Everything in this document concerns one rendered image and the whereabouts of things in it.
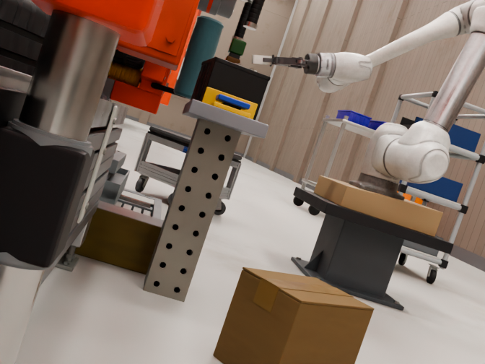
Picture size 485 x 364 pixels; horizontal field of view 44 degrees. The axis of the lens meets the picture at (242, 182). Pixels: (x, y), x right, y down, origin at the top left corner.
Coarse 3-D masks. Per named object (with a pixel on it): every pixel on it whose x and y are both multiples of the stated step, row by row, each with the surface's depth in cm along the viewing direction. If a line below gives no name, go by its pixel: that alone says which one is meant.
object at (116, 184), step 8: (120, 168) 226; (112, 176) 209; (120, 176) 217; (112, 184) 177; (120, 184) 178; (104, 192) 177; (112, 192) 178; (120, 192) 195; (104, 200) 177; (112, 200) 178
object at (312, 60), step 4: (308, 56) 216; (312, 56) 216; (316, 56) 216; (304, 60) 214; (308, 60) 215; (312, 60) 215; (316, 60) 215; (304, 64) 214; (308, 64) 215; (312, 64) 215; (316, 64) 215; (304, 68) 220; (308, 68) 216; (312, 68) 216; (316, 68) 216; (308, 72) 217; (312, 72) 217
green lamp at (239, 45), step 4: (232, 40) 163; (236, 40) 163; (240, 40) 163; (232, 44) 163; (236, 44) 163; (240, 44) 163; (244, 44) 163; (232, 48) 163; (236, 48) 163; (240, 48) 163; (244, 48) 163; (228, 52) 165; (232, 52) 163; (236, 52) 163; (240, 52) 163; (240, 56) 166
